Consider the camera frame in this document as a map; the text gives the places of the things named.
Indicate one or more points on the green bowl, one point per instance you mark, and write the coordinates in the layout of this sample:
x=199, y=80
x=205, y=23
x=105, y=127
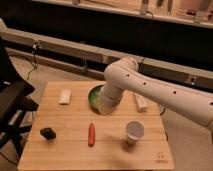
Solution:
x=93, y=97

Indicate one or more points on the black chair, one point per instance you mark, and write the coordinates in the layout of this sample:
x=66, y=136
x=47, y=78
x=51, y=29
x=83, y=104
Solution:
x=14, y=102

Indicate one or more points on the small black object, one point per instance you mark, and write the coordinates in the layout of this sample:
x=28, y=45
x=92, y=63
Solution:
x=48, y=133

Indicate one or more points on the orange carrot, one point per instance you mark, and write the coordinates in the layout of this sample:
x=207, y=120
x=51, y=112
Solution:
x=91, y=135

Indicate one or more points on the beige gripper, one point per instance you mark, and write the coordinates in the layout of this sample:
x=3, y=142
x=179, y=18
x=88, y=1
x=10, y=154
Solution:
x=106, y=105

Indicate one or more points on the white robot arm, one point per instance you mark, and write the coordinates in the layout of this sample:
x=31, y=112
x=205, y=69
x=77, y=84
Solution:
x=123, y=75

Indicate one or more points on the white paper cup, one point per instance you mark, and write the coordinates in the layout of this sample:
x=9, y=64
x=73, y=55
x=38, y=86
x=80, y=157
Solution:
x=134, y=132

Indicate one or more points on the white bottle lying down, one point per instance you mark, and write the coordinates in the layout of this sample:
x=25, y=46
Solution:
x=142, y=105

